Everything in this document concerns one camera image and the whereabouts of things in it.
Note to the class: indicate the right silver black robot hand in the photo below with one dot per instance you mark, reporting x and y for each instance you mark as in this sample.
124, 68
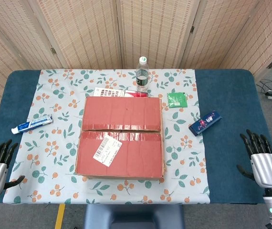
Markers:
267, 169

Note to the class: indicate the red-topped cardboard box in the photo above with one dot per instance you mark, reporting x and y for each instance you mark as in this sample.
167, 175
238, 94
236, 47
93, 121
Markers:
126, 152

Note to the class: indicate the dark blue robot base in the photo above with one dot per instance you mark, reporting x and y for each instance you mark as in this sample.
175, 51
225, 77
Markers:
133, 217

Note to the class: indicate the blue white toothpaste tube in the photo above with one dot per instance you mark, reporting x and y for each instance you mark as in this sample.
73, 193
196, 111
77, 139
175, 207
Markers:
31, 124

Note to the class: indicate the floral print tablecloth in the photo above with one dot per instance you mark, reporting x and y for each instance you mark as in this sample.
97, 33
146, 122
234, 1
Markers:
55, 148

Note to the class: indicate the dark blue small carton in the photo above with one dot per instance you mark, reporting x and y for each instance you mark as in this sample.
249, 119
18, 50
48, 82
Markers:
205, 122

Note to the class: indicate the green sachet packet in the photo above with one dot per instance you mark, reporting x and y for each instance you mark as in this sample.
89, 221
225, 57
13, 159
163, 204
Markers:
177, 100

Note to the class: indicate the red flat packet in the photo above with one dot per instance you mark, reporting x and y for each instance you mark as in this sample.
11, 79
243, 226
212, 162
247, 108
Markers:
138, 94

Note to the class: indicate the clear plastic water bottle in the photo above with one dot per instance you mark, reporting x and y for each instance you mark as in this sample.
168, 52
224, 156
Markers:
142, 76

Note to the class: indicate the bamboo folding screen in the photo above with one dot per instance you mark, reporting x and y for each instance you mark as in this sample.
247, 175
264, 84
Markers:
90, 31

